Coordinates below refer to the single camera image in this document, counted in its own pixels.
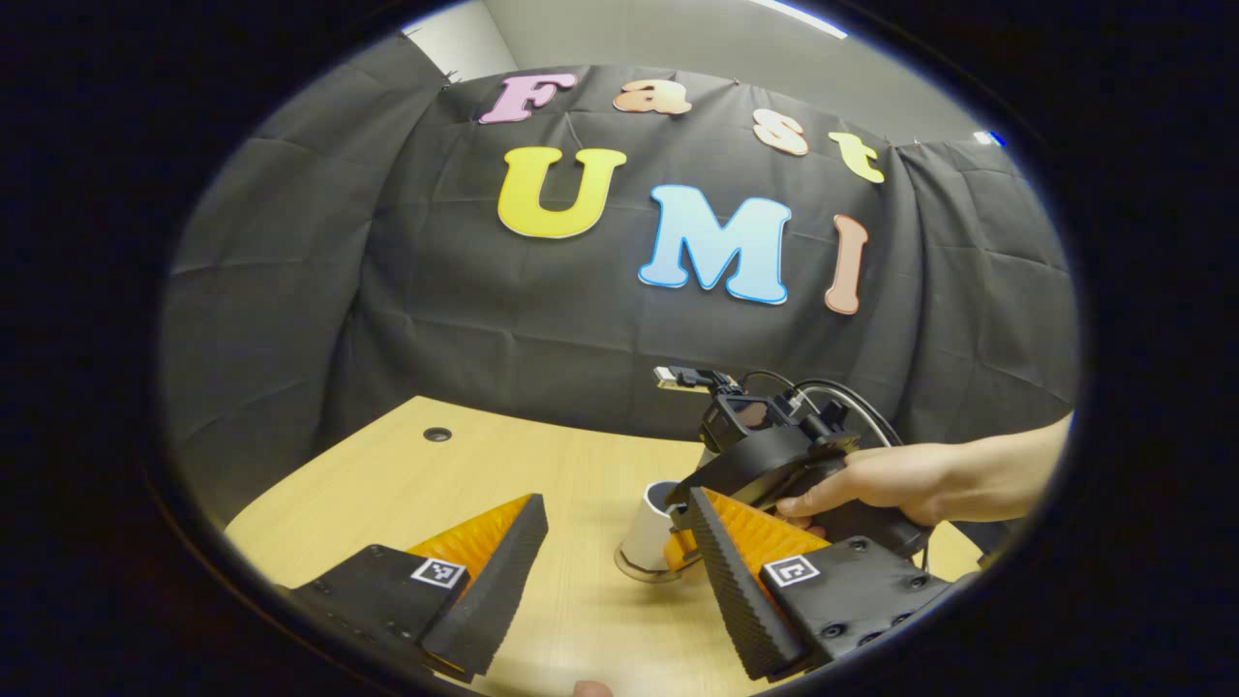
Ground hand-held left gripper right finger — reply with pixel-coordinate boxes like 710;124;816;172
689;487;979;682

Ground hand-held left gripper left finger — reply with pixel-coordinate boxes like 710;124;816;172
281;494;550;684

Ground white cup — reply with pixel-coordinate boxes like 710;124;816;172
619;480;700;580

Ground wooden desktop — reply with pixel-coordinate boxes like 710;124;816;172
225;395;983;697

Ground black backdrop cloth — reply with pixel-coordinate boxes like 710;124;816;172
160;34;1080;529

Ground large ceiling light panel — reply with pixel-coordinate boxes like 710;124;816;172
743;0;850;41

